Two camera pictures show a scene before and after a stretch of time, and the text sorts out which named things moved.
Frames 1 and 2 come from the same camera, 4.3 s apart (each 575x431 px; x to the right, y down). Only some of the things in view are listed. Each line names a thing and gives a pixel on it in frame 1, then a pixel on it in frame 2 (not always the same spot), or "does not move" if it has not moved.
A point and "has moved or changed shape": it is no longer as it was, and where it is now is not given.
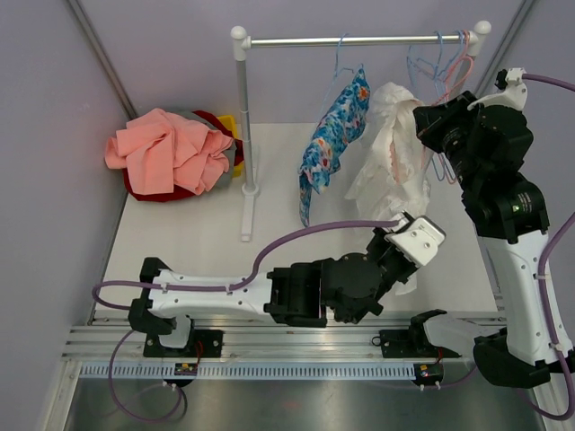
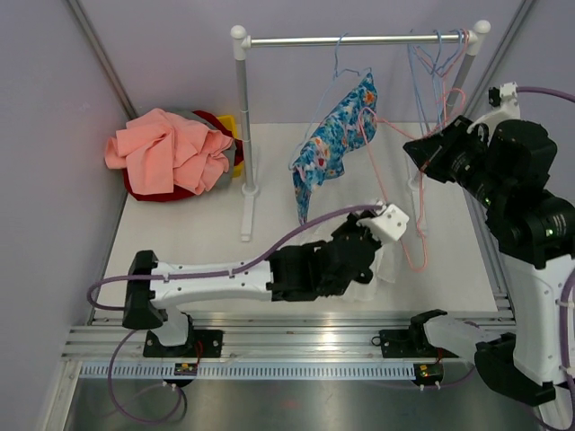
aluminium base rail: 112,340 does not move
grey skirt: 190,115 does not move
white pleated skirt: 395,180 has moved or changed shape
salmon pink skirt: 163,150 does not move
